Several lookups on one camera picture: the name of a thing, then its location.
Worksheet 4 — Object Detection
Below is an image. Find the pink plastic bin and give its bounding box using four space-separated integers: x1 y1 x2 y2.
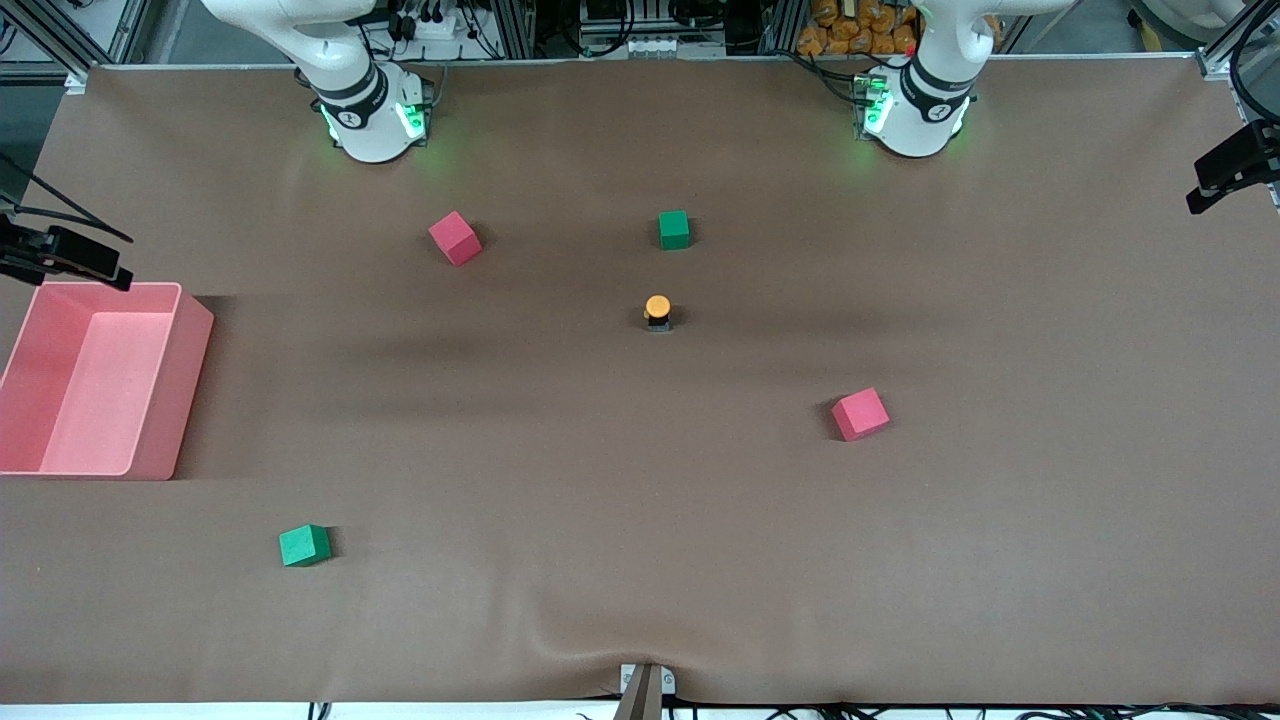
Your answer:
0 282 215 482

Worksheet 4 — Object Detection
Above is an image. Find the white rounded machine housing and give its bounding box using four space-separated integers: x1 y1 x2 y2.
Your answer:
1130 0 1251 31

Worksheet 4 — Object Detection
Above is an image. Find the pink foam cube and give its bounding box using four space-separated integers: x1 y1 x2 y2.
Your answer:
428 210 483 267
831 388 891 442

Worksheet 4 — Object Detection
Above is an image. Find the pile of orange items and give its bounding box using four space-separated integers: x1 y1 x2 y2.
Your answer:
797 0 923 57

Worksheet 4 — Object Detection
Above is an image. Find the white power strip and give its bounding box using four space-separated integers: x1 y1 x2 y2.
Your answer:
385 5 461 43

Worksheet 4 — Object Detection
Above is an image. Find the brown table cloth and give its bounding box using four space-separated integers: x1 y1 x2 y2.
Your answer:
0 55 1280 707

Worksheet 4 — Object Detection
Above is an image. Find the aluminium table edge rail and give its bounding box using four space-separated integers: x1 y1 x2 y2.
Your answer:
1228 75 1280 211

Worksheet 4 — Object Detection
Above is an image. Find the aluminium frame corner profile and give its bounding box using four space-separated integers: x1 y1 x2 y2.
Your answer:
1197 0 1280 81

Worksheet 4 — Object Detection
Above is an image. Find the aluminium frame diagonal profile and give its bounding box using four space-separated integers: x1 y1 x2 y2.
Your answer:
0 0 96 96

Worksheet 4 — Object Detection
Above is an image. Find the aluminium frame post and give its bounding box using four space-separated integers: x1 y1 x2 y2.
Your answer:
762 0 806 56
497 0 536 59

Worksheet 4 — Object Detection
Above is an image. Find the grey metal mount bracket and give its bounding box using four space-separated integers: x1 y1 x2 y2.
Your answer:
618 662 678 720

